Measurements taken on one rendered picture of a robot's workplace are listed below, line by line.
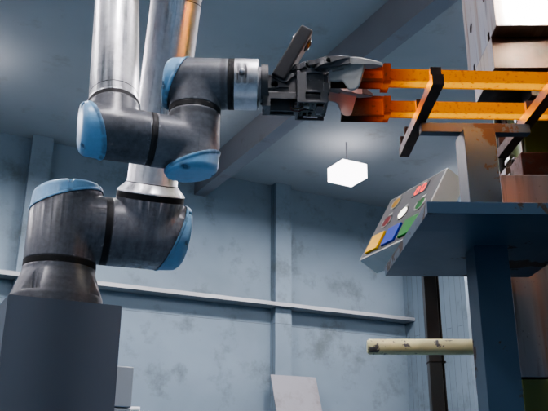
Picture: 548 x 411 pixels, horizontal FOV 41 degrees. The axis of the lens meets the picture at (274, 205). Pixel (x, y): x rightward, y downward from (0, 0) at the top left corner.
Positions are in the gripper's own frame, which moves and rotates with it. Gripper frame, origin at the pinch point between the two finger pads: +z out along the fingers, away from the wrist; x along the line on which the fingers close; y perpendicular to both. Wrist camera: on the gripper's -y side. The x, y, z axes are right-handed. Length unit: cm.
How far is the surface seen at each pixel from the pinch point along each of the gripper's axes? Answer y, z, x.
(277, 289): -206, 23, -1059
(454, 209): 27.8, 10.3, 8.1
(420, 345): 33, 27, -93
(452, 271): 28.3, 19.3, -27.2
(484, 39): -44, 41, -55
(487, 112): 1.3, 23.6, -10.3
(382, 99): -1.2, 3.7, -10.8
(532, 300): 32, 38, -35
